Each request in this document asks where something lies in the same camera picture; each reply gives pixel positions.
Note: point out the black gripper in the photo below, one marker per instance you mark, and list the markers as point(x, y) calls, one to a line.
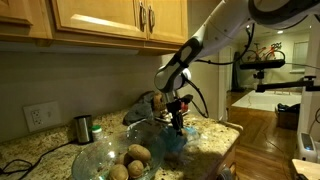
point(174, 107)

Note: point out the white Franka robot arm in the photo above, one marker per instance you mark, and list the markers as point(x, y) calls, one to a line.
point(216, 30)

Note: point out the blue and clear potato bag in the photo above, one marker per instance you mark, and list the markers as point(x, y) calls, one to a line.
point(173, 140)

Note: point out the black bag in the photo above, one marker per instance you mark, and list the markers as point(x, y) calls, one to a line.
point(288, 108)

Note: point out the red apple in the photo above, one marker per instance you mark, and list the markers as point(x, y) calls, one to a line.
point(184, 106)

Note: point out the brown stuffed toy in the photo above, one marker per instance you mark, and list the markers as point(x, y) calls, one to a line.
point(158, 101)

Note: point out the wooden base cabinet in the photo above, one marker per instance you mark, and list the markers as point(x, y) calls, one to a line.
point(230, 156)

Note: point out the small green-lidded jar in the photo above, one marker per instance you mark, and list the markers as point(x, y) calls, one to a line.
point(97, 133)

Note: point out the clear glass bowl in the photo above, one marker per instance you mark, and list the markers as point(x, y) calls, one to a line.
point(96, 160)

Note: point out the stainless steel canister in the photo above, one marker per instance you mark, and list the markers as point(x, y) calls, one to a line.
point(83, 129)

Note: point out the red bicycle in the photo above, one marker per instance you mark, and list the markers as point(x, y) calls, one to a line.
point(266, 50)

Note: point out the white small appliance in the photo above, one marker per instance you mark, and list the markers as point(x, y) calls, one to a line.
point(306, 146)

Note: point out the recessed ceiling light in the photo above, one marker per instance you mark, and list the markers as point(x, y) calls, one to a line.
point(280, 32)

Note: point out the light wooden board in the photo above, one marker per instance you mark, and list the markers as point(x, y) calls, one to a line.
point(306, 168)

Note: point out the window with white blinds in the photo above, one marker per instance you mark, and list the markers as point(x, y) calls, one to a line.
point(300, 55)

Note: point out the black wrist-mounted camera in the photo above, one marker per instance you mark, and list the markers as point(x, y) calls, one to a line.
point(186, 98)

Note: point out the black stereo camera bar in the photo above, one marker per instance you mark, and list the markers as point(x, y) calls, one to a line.
point(263, 64)

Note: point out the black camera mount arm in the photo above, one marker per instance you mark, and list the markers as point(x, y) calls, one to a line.
point(283, 85)

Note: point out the wooden wall cabinet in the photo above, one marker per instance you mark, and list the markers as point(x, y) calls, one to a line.
point(100, 16)

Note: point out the white wall outlet plate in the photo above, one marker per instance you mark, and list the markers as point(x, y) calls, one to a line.
point(41, 116)

